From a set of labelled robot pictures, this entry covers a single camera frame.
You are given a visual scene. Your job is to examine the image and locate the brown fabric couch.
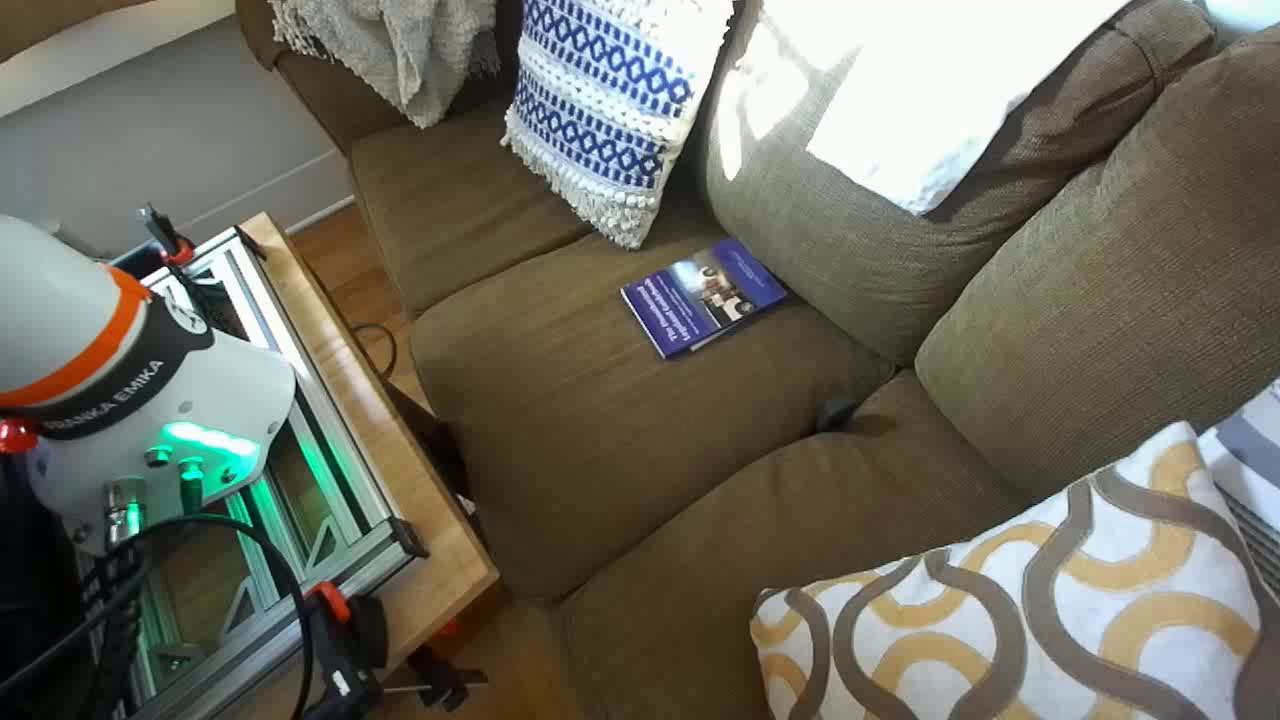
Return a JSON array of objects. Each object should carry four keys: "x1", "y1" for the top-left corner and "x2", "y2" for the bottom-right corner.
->
[{"x1": 234, "y1": 0, "x2": 1280, "y2": 720}]

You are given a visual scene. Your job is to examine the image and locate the blue booklet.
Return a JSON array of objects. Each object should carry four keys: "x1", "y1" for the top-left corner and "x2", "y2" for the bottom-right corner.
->
[{"x1": 616, "y1": 236, "x2": 796, "y2": 364}]

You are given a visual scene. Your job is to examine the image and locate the wooden table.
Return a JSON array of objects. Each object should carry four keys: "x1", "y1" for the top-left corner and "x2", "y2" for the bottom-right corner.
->
[{"x1": 234, "y1": 210, "x2": 504, "y2": 664}]

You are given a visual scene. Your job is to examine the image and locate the blue white patterned pillow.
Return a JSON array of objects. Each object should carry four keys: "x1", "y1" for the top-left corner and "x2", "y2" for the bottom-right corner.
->
[{"x1": 500, "y1": 0, "x2": 739, "y2": 255}]

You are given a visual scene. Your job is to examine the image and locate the cream knit blanket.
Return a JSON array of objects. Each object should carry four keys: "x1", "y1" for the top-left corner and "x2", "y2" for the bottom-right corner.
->
[{"x1": 264, "y1": 0, "x2": 504, "y2": 134}]

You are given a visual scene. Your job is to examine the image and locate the black orange bar clamp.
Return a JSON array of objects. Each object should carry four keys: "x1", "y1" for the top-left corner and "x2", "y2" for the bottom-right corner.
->
[{"x1": 296, "y1": 575, "x2": 492, "y2": 720}]

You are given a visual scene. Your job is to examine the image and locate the yellow grey wave pillow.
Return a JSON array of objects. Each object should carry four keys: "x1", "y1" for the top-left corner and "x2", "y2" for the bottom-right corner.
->
[{"x1": 743, "y1": 421, "x2": 1280, "y2": 720}]

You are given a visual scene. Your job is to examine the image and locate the small orange black clamp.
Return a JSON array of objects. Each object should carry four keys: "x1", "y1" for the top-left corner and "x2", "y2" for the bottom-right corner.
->
[{"x1": 133, "y1": 202, "x2": 198, "y2": 273}]

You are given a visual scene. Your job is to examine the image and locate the grey white striped pillow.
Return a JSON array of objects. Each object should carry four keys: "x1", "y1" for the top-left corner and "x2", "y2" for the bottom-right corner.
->
[{"x1": 1190, "y1": 377, "x2": 1280, "y2": 607}]

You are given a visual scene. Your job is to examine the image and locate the red round button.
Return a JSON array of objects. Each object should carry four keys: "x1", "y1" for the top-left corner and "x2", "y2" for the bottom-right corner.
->
[{"x1": 0, "y1": 414, "x2": 42, "y2": 459}]

